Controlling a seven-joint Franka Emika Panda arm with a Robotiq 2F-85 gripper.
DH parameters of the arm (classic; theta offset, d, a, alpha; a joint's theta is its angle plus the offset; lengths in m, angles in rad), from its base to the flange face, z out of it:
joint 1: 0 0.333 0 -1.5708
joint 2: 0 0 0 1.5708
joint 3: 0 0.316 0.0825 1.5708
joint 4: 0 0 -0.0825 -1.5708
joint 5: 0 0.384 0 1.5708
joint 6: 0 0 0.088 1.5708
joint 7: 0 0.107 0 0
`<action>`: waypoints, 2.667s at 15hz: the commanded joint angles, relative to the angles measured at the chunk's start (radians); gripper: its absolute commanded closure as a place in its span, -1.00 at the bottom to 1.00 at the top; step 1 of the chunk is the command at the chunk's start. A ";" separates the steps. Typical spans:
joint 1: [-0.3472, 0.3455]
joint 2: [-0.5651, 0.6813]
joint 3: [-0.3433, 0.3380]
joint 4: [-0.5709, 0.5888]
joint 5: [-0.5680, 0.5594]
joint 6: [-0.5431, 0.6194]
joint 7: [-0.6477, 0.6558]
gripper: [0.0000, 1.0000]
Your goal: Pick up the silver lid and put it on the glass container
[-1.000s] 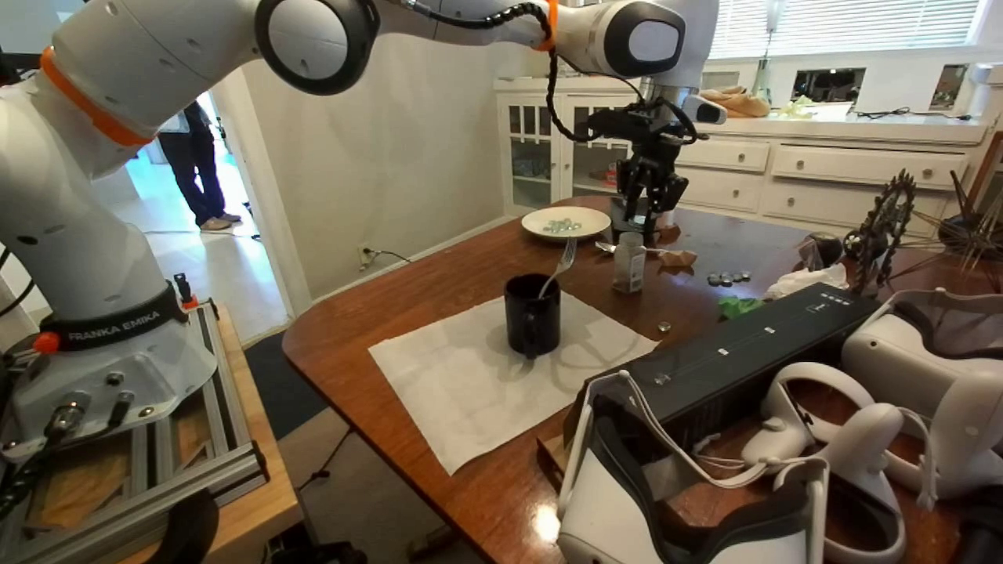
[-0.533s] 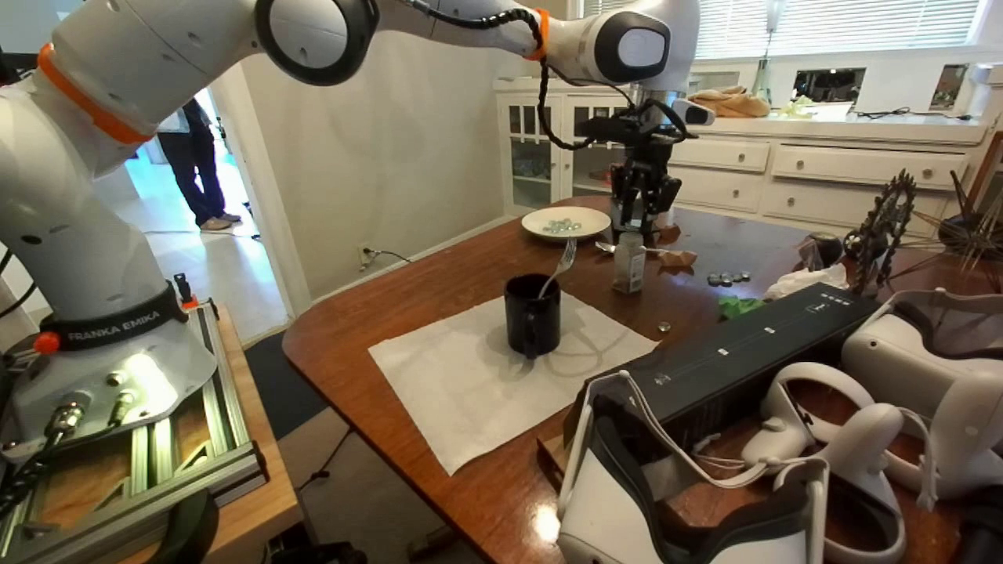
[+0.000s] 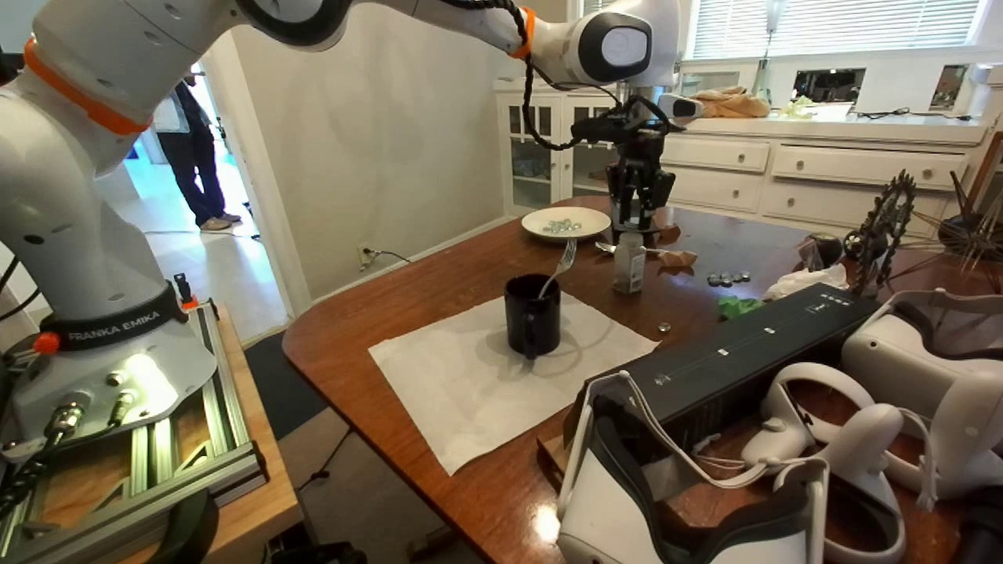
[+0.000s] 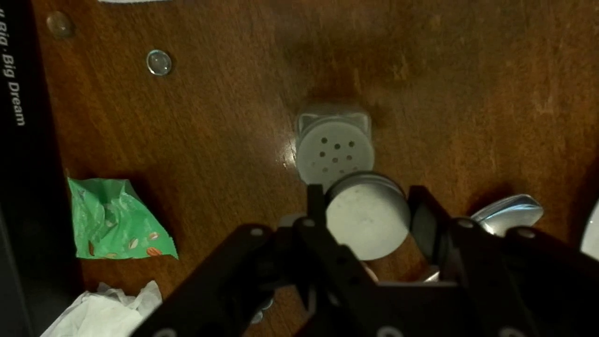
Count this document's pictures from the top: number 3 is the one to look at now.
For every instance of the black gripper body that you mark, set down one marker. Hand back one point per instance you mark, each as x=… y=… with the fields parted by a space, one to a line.
x=645 y=167

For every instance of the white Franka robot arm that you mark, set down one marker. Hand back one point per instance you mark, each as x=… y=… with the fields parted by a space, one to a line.
x=104 y=65

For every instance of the glass shaker container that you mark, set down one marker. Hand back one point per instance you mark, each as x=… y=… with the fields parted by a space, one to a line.
x=629 y=271

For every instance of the silver spoon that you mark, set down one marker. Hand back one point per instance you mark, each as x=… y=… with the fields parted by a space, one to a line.
x=607 y=251

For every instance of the brown cork stopper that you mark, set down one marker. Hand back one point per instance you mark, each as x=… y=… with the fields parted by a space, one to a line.
x=679 y=262

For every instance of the heap of glass beads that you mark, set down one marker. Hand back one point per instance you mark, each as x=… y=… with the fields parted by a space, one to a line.
x=566 y=224

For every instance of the silver fork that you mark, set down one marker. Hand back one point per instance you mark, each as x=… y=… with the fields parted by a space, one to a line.
x=566 y=262

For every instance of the white round plate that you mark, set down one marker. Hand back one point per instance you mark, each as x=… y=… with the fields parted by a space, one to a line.
x=544 y=224

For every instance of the brown wicker basket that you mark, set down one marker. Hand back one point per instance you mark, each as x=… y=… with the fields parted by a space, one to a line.
x=732 y=109

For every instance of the black mug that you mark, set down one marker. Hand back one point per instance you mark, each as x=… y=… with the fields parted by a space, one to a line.
x=534 y=324

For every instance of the long black box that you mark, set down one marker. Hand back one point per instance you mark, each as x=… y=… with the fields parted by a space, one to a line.
x=732 y=362

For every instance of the white crumpled tissue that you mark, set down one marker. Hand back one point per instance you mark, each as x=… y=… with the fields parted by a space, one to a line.
x=803 y=283

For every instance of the white dresser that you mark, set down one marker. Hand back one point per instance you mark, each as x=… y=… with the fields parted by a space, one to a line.
x=836 y=167

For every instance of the white cloth mat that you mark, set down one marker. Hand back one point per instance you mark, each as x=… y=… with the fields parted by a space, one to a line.
x=450 y=397

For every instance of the white VR controller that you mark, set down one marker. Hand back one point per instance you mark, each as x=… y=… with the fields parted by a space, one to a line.
x=771 y=439
x=866 y=434

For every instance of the window with white blinds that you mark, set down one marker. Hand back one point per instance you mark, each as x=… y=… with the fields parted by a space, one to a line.
x=888 y=27

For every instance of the person in dark trousers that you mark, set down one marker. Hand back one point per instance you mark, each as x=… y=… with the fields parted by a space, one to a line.
x=197 y=157

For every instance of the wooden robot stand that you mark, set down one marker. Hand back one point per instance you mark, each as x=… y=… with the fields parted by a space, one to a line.
x=268 y=504

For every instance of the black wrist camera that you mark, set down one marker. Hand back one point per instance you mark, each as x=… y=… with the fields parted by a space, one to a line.
x=607 y=128

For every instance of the white wall outlet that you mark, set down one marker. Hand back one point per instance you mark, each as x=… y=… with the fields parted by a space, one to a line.
x=365 y=256

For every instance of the small photo frame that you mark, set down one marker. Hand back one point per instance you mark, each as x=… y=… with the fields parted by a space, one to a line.
x=947 y=86

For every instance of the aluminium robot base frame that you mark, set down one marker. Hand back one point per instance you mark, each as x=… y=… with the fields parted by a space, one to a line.
x=224 y=419

